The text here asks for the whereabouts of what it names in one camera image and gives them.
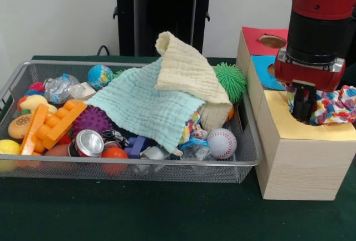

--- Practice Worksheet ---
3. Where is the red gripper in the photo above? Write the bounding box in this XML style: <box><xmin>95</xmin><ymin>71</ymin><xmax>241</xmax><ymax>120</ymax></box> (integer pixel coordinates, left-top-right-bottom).
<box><xmin>274</xmin><ymin>56</ymin><xmax>347</xmax><ymax>125</ymax></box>

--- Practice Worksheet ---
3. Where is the colourful polka dot cloth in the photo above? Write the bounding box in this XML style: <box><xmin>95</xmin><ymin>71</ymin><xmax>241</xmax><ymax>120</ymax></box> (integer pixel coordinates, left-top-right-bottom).
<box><xmin>283</xmin><ymin>82</ymin><xmax>356</xmax><ymax>127</ymax></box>

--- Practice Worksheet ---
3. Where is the pale yellow waffle cloth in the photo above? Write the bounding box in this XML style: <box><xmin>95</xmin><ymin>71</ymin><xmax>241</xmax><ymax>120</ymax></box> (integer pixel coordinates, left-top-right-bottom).
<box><xmin>154</xmin><ymin>30</ymin><xmax>233</xmax><ymax>133</ymax></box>

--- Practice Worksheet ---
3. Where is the mint green waffle cloth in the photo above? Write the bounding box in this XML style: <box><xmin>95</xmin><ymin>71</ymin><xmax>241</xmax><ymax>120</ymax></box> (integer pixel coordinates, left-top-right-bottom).
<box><xmin>83</xmin><ymin>57</ymin><xmax>206</xmax><ymax>153</ymax></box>

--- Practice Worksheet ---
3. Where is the wooden box with three holes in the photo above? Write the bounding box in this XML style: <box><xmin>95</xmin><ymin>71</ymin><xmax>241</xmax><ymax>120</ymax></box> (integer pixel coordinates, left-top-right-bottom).
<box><xmin>236</xmin><ymin>26</ymin><xmax>356</xmax><ymax>201</ymax></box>

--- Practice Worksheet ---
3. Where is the shallow mesh bin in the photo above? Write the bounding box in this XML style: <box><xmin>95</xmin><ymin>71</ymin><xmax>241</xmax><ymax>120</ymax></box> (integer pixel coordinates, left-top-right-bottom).
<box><xmin>0</xmin><ymin>60</ymin><xmax>264</xmax><ymax>184</ymax></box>

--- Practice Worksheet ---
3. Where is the green spiky rubber ball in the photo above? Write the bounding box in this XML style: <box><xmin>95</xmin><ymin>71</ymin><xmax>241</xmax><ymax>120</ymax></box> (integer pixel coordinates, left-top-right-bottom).
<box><xmin>213</xmin><ymin>62</ymin><xmax>248</xmax><ymax>105</ymax></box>

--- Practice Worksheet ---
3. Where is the white baseball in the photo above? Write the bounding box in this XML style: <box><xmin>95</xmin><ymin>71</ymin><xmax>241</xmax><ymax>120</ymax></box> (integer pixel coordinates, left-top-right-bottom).
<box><xmin>206</xmin><ymin>128</ymin><xmax>238</xmax><ymax>160</ymax></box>

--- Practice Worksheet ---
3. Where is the red ball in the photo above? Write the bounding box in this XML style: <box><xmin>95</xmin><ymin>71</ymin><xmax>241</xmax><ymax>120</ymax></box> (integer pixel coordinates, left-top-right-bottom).
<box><xmin>100</xmin><ymin>146</ymin><xmax>129</xmax><ymax>176</ymax></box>

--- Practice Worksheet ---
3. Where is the dark green table cloth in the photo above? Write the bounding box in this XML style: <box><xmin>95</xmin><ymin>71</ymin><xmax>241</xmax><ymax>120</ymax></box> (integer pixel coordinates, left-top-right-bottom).
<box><xmin>0</xmin><ymin>55</ymin><xmax>356</xmax><ymax>241</ymax></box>

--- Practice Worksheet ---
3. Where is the globe print ball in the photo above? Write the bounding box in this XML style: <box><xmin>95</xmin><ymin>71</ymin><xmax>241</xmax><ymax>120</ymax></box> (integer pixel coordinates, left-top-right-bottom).
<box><xmin>87</xmin><ymin>65</ymin><xmax>115</xmax><ymax>91</ymax></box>

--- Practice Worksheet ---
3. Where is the purple spiky ball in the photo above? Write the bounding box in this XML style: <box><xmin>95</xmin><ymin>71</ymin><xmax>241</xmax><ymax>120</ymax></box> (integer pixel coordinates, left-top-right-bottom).
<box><xmin>72</xmin><ymin>105</ymin><xmax>113</xmax><ymax>136</ymax></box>

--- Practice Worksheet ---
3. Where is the crushed soda can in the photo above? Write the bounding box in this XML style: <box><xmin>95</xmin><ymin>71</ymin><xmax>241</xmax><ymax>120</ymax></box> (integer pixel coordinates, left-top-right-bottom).
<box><xmin>68</xmin><ymin>129</ymin><xmax>105</xmax><ymax>158</ymax></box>

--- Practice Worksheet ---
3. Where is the orange plastic block toy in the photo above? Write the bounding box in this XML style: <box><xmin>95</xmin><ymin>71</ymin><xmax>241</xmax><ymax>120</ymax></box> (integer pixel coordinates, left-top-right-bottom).
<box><xmin>19</xmin><ymin>99</ymin><xmax>88</xmax><ymax>155</ymax></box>

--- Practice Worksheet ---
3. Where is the yellow ball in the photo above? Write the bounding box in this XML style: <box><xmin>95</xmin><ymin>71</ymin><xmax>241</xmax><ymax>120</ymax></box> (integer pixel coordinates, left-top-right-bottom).
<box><xmin>0</xmin><ymin>139</ymin><xmax>22</xmax><ymax>173</ymax></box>

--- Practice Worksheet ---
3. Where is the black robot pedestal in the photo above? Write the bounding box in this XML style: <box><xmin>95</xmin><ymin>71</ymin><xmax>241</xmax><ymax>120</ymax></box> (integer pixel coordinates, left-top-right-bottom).
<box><xmin>107</xmin><ymin>0</ymin><xmax>225</xmax><ymax>57</ymax></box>

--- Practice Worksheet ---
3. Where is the black looped cable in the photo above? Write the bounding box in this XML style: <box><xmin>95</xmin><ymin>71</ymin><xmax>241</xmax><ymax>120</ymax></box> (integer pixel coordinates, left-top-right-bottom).
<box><xmin>96</xmin><ymin>45</ymin><xmax>112</xmax><ymax>57</ymax></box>

